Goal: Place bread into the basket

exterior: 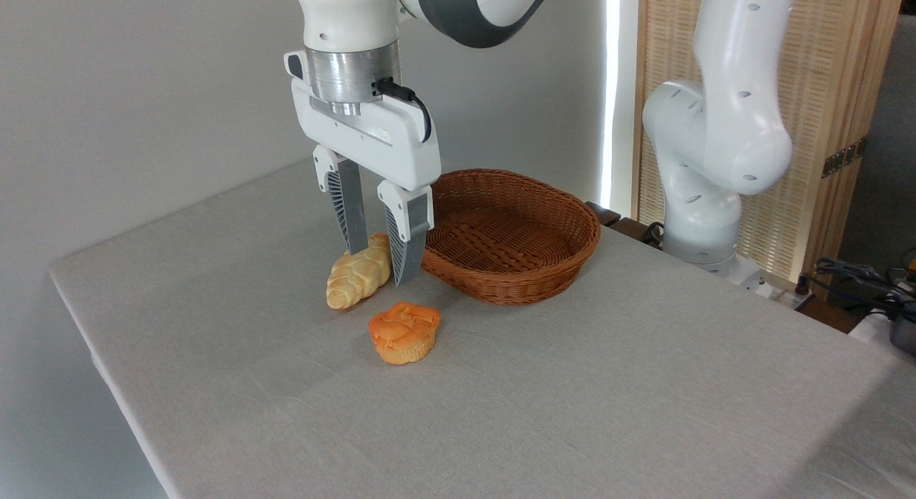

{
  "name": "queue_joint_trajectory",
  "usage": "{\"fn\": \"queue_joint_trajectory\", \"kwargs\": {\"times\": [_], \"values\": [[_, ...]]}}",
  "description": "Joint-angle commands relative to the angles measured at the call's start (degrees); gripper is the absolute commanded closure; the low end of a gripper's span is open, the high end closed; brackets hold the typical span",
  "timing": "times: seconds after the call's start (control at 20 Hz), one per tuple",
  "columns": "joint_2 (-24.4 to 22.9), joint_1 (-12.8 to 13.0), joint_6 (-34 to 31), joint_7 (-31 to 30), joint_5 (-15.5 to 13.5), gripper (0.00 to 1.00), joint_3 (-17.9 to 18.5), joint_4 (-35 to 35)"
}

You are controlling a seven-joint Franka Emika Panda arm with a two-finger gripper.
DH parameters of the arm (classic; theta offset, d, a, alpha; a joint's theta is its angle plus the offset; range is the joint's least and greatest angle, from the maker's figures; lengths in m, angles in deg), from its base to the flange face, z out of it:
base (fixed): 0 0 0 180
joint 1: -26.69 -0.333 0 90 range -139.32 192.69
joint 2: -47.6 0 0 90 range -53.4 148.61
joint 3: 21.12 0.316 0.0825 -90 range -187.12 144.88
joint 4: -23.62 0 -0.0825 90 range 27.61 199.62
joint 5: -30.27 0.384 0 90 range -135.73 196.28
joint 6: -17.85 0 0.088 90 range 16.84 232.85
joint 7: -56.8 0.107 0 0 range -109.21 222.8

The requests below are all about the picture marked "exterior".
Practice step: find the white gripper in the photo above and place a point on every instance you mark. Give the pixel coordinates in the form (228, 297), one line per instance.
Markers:
(372, 137)

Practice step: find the round orange bread bun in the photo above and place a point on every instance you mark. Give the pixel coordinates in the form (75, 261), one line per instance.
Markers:
(404, 332)

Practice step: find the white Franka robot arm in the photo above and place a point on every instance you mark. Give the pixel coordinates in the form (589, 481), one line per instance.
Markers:
(730, 127)

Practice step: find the braided pale bread loaf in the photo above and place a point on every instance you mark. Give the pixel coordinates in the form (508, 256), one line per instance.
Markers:
(356, 277)

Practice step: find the brown wicker basket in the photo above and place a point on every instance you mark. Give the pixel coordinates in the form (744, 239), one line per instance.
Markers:
(515, 248)

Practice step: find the dark brown wooden ledge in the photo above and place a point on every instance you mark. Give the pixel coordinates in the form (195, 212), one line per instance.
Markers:
(622, 225)

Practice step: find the grey tablecloth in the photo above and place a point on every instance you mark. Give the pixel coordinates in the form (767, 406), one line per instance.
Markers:
(572, 399)

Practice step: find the dark metal screen hinge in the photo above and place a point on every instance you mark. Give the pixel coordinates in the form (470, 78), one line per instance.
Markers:
(844, 157)

